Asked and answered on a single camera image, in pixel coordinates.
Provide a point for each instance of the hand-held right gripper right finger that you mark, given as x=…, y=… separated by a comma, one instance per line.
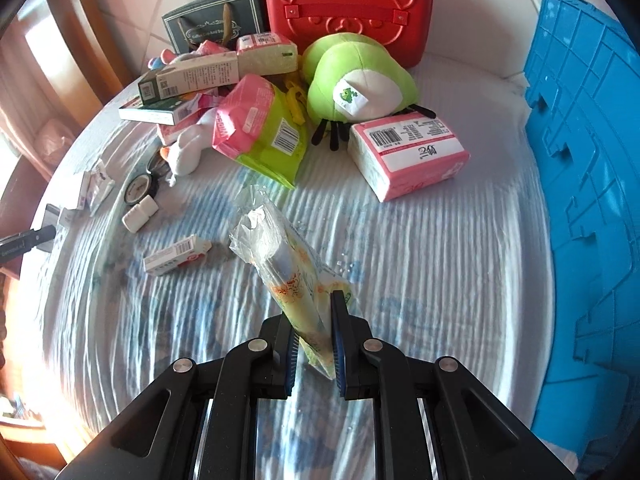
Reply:
x=336, y=345

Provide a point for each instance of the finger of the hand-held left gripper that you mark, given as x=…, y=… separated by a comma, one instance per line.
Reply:
x=42, y=236
x=51, y=217

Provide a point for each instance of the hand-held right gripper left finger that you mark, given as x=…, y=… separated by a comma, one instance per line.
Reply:
x=292, y=360

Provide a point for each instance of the yellow green plastic packet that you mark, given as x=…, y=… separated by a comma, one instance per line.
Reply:
x=290, y=280

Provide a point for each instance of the blue plastic crate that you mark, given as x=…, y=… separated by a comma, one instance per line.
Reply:
x=575, y=160

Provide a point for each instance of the small white red box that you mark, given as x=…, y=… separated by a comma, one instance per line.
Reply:
x=80, y=191

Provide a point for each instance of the small white packet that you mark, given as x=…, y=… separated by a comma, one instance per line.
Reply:
x=101, y=185

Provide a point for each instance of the pink translucent plastic bag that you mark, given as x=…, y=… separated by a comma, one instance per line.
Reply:
x=52, y=137

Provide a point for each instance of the small white pill box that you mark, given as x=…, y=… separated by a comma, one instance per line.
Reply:
x=140, y=214

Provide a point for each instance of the black tape roll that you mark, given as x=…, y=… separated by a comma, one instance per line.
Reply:
x=141, y=187
x=157, y=160

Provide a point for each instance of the long white red box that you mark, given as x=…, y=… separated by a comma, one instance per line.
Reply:
x=175, y=255

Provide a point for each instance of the flat green white box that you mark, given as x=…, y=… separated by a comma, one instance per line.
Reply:
x=150, y=112

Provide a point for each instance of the pink white box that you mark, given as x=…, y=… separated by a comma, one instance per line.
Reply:
x=172, y=133

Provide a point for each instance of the white duck plush toy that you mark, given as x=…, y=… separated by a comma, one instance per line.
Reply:
x=187, y=147

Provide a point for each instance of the blue pink pig plush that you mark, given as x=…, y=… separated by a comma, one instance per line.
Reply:
x=162, y=57

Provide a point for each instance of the pink tissue pack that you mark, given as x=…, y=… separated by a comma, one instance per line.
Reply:
x=410, y=160

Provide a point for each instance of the white dark-green carton box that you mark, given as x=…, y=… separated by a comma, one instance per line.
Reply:
x=195, y=75

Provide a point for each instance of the pink white packet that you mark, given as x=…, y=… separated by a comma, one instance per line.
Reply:
x=207, y=49

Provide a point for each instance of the black gift bag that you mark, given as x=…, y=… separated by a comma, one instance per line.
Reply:
x=200, y=25

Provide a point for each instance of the beige pink box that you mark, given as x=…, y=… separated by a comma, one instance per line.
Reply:
x=265, y=57

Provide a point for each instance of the green plush toy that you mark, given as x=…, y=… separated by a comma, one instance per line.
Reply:
x=350, y=65

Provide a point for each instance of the red hard-shell carry case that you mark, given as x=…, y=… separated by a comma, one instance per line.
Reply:
x=350, y=25

